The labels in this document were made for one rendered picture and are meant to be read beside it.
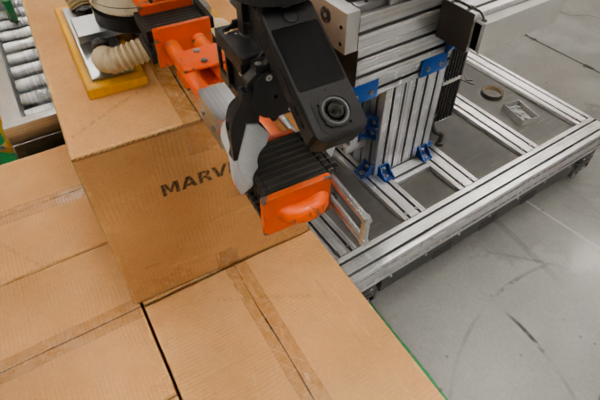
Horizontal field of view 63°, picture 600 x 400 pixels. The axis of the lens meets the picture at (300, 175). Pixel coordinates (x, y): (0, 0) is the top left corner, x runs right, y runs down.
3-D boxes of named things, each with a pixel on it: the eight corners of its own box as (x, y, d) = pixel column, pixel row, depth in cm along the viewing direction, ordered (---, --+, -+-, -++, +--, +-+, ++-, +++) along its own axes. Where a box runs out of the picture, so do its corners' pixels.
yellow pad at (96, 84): (56, 16, 103) (47, -7, 100) (104, 6, 106) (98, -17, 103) (90, 102, 82) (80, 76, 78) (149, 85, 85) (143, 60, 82)
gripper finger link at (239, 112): (257, 150, 48) (286, 70, 43) (264, 162, 47) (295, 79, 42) (212, 151, 45) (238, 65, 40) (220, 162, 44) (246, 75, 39)
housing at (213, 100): (199, 119, 62) (194, 89, 59) (248, 104, 64) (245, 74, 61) (220, 152, 58) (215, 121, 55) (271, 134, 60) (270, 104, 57)
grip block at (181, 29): (139, 43, 76) (130, 7, 71) (200, 29, 79) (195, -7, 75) (155, 70, 70) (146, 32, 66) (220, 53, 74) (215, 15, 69)
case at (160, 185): (78, 137, 137) (20, -3, 109) (212, 96, 151) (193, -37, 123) (135, 305, 99) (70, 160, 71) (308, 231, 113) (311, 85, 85)
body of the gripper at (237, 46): (288, 64, 50) (286, -59, 42) (331, 109, 45) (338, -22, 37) (218, 84, 48) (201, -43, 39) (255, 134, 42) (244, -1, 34)
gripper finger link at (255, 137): (226, 164, 53) (251, 88, 48) (248, 200, 49) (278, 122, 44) (199, 165, 51) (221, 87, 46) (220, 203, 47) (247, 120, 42)
